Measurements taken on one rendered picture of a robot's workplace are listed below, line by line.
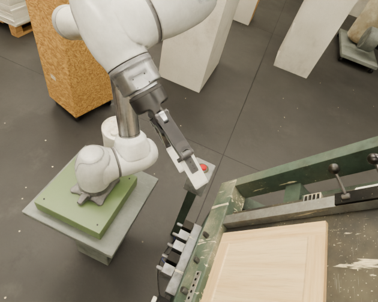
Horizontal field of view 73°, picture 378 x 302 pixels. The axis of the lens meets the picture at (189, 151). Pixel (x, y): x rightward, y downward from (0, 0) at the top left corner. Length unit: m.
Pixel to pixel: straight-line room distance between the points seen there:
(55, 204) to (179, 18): 1.09
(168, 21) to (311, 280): 0.83
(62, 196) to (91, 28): 1.04
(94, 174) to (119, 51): 0.78
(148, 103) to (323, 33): 4.15
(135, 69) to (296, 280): 0.81
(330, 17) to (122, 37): 4.10
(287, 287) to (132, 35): 0.86
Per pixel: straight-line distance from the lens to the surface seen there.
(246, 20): 5.82
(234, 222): 1.28
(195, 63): 3.30
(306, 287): 0.97
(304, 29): 4.52
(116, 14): 0.51
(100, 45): 0.51
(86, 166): 1.19
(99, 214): 1.35
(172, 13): 0.54
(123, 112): 1.17
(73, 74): 2.52
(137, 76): 0.50
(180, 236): 1.40
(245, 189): 1.45
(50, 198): 1.43
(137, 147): 1.22
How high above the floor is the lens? 2.04
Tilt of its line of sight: 49 degrees down
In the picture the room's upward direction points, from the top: 18 degrees clockwise
